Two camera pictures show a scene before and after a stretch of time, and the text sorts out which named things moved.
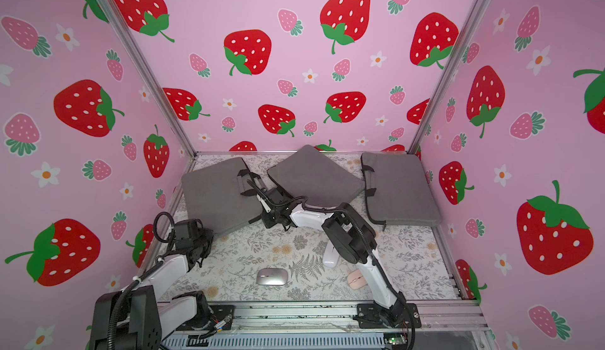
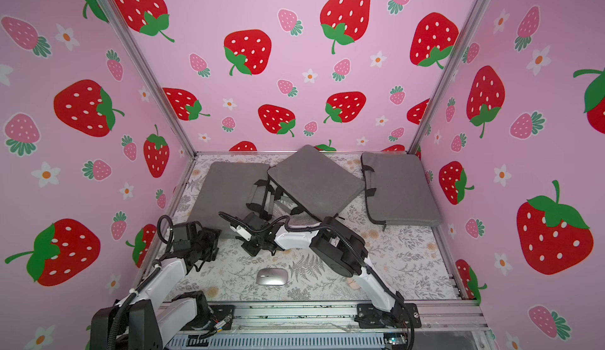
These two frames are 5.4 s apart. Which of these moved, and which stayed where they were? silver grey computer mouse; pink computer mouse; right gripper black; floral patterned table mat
Moved: right gripper black
Stayed: silver grey computer mouse; floral patterned table mat; pink computer mouse
